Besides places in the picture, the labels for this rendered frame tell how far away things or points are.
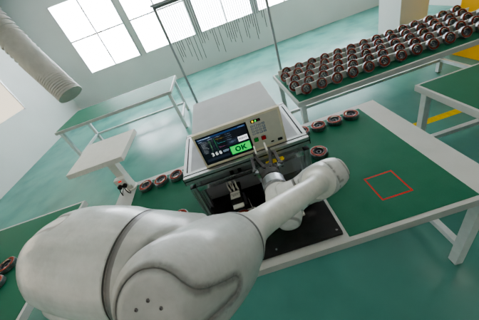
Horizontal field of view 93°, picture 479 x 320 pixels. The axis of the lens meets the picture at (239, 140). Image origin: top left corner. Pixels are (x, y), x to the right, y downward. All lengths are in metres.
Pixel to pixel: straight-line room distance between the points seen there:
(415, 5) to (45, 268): 4.81
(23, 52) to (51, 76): 0.19
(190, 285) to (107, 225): 0.14
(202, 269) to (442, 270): 1.96
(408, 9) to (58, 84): 4.51
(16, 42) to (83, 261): 1.77
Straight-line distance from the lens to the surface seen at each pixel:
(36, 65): 1.94
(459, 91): 2.27
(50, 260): 0.36
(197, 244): 0.24
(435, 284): 2.06
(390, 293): 1.98
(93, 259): 0.32
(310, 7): 7.87
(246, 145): 1.15
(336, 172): 0.76
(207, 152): 1.14
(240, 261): 0.27
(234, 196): 1.27
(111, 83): 8.06
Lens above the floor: 1.83
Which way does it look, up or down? 33 degrees down
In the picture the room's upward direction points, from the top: 21 degrees counter-clockwise
